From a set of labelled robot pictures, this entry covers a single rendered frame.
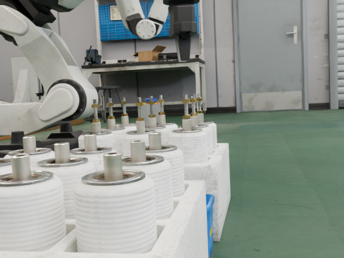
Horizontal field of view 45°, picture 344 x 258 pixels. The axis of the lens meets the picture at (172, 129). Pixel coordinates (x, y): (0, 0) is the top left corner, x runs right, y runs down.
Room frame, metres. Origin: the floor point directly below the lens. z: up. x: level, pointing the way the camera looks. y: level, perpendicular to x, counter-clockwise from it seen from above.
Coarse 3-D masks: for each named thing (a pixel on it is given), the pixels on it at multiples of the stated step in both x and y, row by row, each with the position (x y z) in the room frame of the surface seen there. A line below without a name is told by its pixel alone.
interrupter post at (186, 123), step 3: (183, 120) 1.02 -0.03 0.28; (186, 120) 1.01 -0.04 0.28; (189, 120) 1.02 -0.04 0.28; (183, 123) 1.02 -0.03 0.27; (186, 123) 1.01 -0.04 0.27; (189, 123) 1.02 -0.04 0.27; (183, 126) 1.02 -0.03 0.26; (186, 126) 1.02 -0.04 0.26; (189, 126) 1.02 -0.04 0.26; (183, 129) 1.02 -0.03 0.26; (186, 129) 1.01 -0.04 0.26; (189, 129) 1.02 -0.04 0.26
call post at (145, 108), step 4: (144, 104) 1.43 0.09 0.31; (148, 104) 1.43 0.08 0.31; (156, 104) 1.43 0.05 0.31; (144, 108) 1.43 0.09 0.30; (148, 108) 1.43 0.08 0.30; (156, 108) 1.43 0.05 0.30; (144, 112) 1.43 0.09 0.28; (148, 112) 1.43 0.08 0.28; (156, 112) 1.43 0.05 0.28; (144, 116) 1.43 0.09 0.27; (156, 116) 1.43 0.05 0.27; (144, 120) 1.43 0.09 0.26; (156, 120) 1.43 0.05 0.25
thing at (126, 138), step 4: (124, 136) 1.03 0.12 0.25; (128, 136) 1.01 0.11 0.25; (132, 136) 1.01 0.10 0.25; (136, 136) 1.01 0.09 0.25; (140, 136) 1.00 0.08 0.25; (144, 136) 1.01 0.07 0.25; (124, 140) 1.02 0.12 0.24; (128, 140) 1.01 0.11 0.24; (132, 140) 1.01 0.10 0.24; (144, 140) 1.00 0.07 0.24; (124, 144) 1.03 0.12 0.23; (128, 144) 1.01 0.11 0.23; (148, 144) 1.01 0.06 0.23; (124, 148) 1.03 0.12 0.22; (128, 148) 1.01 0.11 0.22; (124, 152) 1.03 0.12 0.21; (128, 152) 1.01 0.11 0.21; (124, 156) 1.03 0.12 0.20
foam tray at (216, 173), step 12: (228, 144) 1.31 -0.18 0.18; (216, 156) 1.06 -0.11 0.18; (228, 156) 1.29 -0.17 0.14; (192, 168) 0.95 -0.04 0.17; (204, 168) 0.94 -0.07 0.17; (216, 168) 0.94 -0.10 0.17; (228, 168) 1.27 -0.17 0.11; (204, 180) 0.94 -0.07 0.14; (216, 180) 0.94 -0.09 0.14; (228, 180) 1.26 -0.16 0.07; (216, 192) 0.94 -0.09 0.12; (228, 192) 1.24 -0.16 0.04; (216, 204) 0.94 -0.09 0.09; (228, 204) 1.22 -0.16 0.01; (216, 216) 0.94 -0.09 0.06; (216, 228) 0.94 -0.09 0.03; (216, 240) 0.94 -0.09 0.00
